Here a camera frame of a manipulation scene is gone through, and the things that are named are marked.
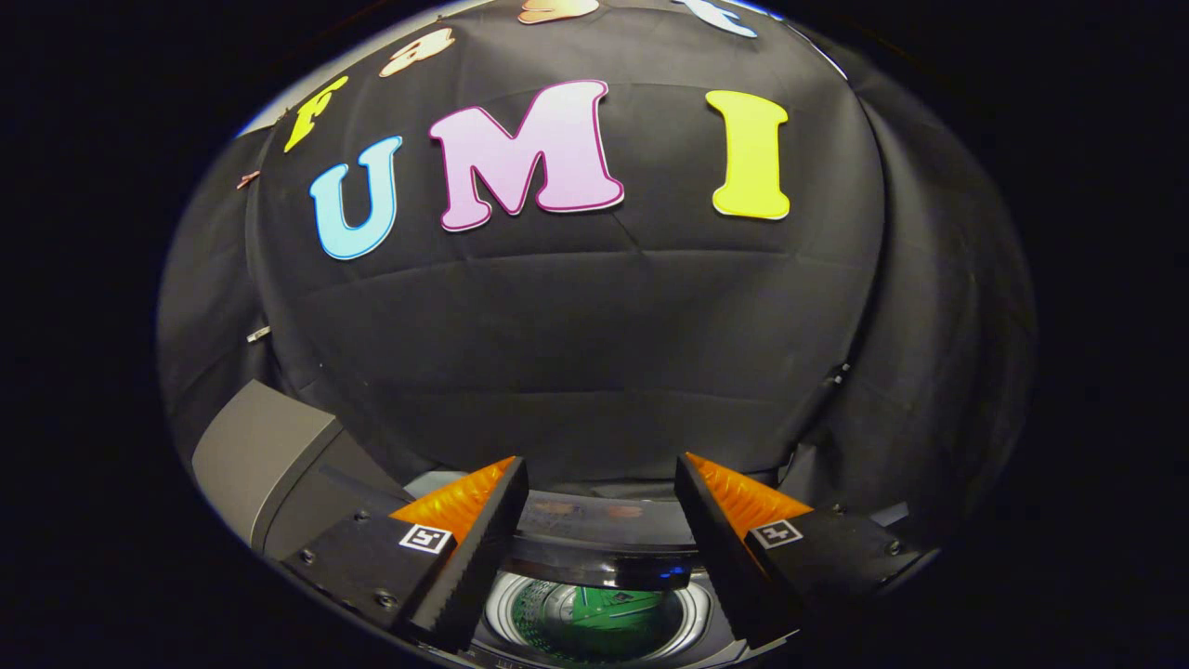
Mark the black backdrop cloth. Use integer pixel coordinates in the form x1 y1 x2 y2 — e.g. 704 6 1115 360
158 0 1039 549

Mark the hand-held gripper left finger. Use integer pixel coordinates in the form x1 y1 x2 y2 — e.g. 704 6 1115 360
279 455 530 655

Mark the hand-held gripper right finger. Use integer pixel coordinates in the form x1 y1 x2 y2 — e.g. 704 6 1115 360
673 453 932 651

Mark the green polo shirt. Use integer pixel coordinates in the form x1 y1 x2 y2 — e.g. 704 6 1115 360
511 580 686 662

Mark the grey washing machine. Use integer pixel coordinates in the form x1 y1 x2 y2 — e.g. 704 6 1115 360
404 469 916 669

